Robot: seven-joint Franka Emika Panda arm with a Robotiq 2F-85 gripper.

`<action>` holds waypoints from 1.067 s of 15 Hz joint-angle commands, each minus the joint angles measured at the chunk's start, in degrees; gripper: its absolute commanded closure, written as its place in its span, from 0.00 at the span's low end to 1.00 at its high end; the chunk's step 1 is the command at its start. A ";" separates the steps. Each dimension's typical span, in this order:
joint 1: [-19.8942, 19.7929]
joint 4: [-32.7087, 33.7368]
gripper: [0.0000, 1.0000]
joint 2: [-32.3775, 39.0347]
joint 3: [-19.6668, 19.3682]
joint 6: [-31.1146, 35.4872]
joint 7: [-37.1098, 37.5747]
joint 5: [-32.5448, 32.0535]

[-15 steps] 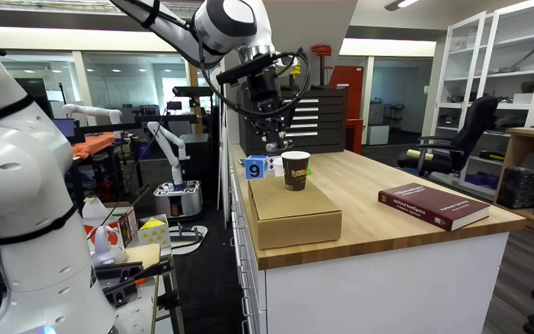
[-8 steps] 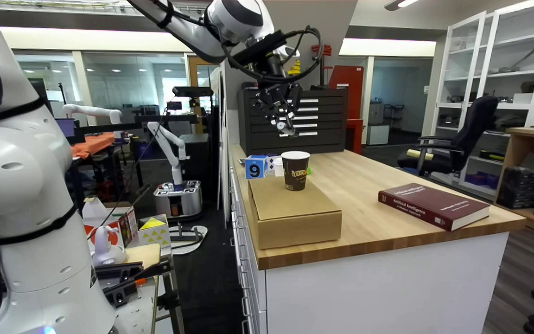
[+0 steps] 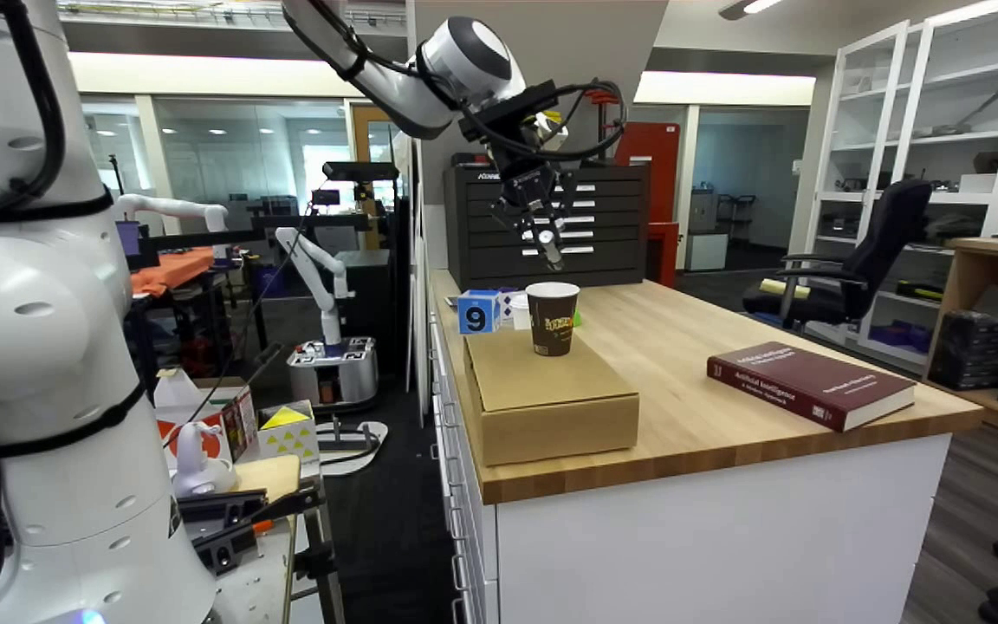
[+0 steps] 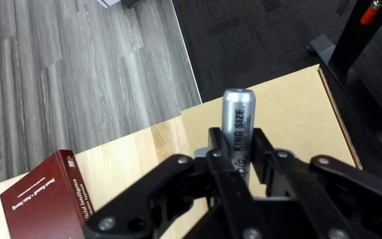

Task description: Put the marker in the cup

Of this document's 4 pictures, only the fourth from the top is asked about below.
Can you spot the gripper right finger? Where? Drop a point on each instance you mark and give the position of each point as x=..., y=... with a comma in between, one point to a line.
x=340, y=186

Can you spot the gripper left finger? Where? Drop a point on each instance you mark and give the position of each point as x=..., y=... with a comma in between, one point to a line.
x=164, y=186

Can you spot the silver marker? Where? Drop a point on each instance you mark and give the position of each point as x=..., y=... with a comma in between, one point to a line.
x=239, y=119

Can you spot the brown cardboard sheet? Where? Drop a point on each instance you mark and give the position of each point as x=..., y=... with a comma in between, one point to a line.
x=293, y=113

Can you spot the dark red hardcover book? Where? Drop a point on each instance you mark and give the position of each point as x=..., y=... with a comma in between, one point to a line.
x=45, y=202

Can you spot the black metal stand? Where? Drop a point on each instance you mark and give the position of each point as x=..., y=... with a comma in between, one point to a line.
x=353, y=39

